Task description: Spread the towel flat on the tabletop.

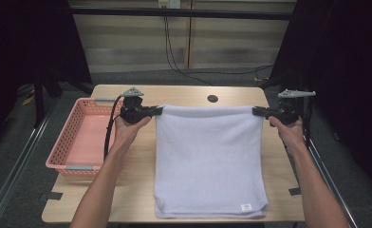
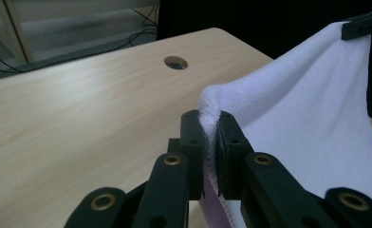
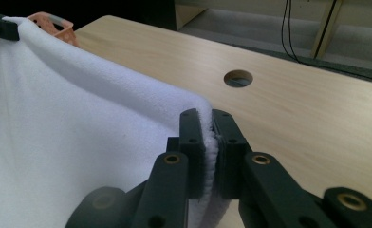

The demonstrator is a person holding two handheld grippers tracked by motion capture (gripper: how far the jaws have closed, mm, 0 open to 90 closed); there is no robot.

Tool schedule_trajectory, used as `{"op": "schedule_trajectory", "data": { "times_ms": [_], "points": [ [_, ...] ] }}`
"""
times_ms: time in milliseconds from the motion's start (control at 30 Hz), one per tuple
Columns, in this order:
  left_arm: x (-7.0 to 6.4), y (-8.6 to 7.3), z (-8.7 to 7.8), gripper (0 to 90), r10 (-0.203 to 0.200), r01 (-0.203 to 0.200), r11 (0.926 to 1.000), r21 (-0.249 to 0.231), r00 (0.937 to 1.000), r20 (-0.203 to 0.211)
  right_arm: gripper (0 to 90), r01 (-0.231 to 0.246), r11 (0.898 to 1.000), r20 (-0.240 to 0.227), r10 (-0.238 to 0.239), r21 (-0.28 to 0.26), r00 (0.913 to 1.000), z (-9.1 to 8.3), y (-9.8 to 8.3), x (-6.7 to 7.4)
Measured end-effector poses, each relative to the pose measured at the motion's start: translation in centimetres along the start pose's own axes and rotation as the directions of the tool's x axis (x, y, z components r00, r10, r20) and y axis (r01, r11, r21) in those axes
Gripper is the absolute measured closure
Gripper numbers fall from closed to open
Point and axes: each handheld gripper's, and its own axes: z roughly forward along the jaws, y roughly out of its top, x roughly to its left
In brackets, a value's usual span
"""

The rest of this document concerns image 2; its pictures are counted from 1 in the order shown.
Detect black hanging wall cable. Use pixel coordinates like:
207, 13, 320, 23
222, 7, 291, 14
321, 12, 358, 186
0, 42, 26, 74

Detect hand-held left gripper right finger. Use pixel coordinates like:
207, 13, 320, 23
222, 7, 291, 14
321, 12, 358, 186
215, 111, 339, 228

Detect white patterned cloth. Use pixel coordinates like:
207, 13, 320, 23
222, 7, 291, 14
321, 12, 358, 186
197, 21, 372, 228

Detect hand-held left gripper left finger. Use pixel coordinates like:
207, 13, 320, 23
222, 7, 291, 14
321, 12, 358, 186
132, 109, 206, 228

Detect black cable along floor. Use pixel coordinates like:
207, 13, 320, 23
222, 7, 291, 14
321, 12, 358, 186
123, 9, 159, 48

